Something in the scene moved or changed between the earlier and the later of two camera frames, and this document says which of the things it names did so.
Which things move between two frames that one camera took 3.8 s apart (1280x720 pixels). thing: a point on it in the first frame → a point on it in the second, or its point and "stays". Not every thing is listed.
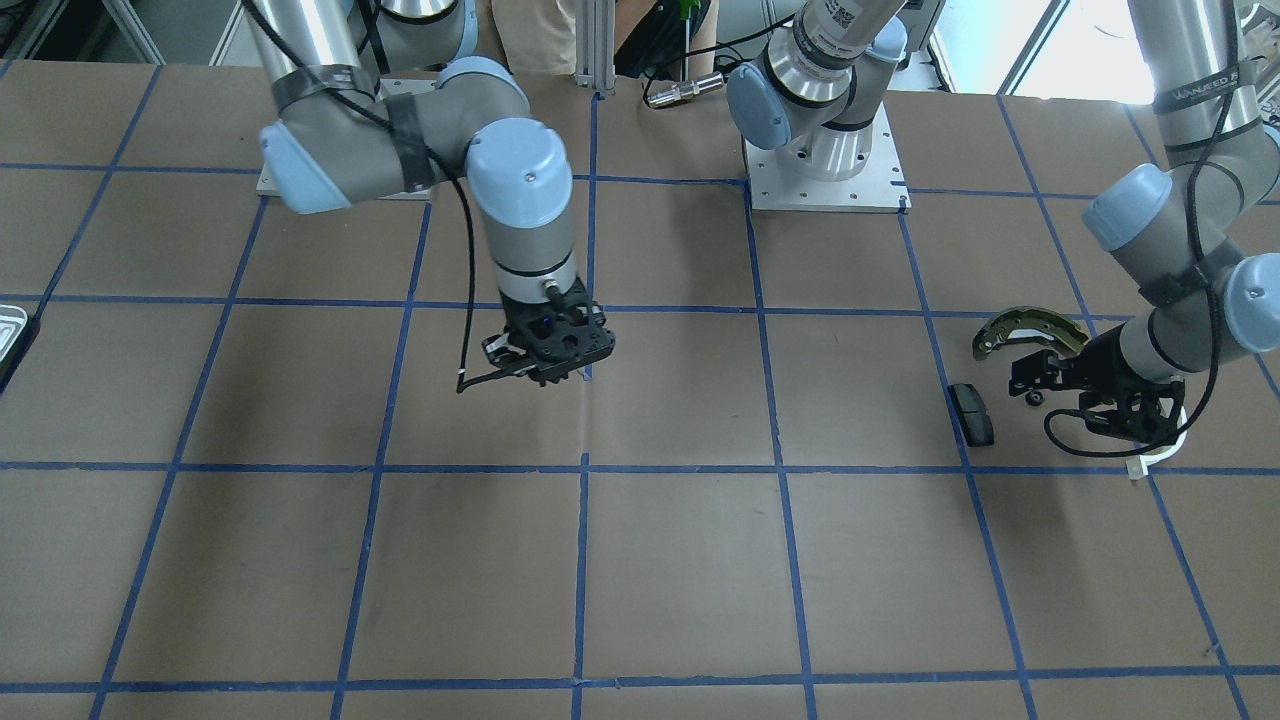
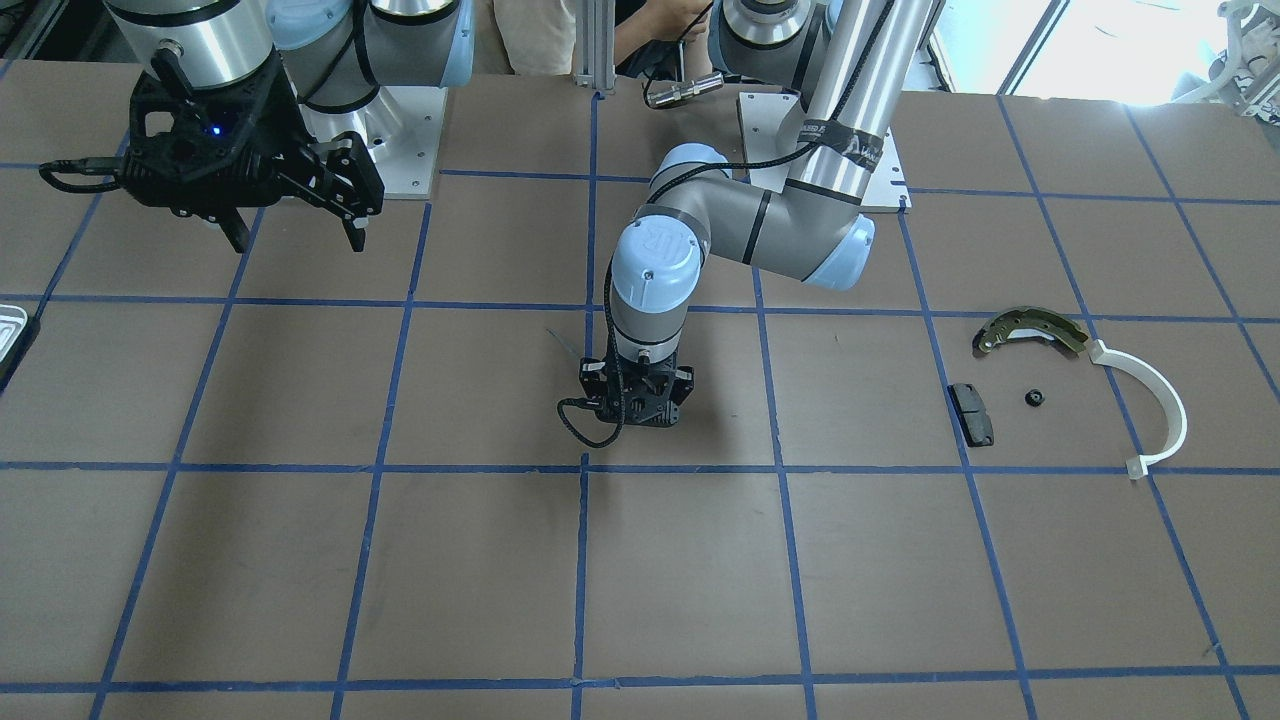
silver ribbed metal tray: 12,321 stays
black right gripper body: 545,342 → 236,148
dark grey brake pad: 973,417 stays
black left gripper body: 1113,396 → 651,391
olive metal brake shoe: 1028,321 stays
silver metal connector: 711,81 stays
